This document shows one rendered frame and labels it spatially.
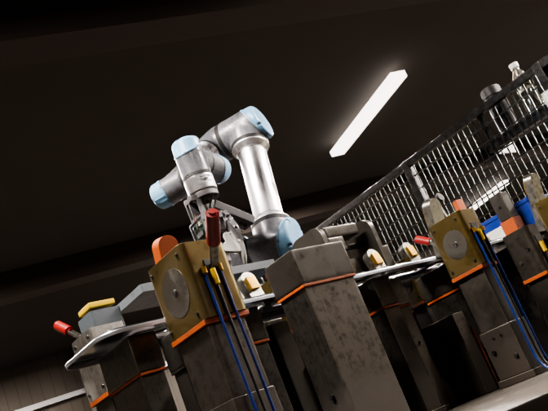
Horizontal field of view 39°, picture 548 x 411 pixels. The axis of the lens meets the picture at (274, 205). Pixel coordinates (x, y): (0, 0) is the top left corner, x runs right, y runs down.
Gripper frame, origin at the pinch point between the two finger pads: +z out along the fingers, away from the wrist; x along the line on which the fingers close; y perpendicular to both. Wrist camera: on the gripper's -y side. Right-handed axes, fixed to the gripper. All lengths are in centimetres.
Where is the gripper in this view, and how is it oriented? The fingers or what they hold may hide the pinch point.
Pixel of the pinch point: (239, 267)
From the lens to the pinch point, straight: 188.7
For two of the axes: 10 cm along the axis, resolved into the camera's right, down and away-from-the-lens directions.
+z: 3.6, 8.9, -2.9
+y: -8.2, 1.5, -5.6
